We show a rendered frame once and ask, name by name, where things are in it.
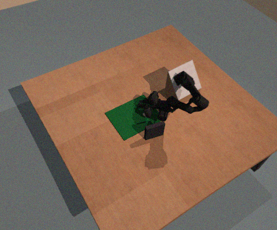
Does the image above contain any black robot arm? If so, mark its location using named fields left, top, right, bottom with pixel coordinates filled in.
left=148, top=71, right=209, bottom=121

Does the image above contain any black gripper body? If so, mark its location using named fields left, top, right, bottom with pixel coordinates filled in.
left=144, top=91, right=161, bottom=118

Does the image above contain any black cooling fan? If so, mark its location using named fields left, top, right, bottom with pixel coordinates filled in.
left=144, top=121, right=165, bottom=140

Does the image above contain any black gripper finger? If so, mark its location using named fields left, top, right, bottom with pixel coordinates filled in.
left=139, top=104, right=148, bottom=109
left=141, top=98, right=150, bottom=104

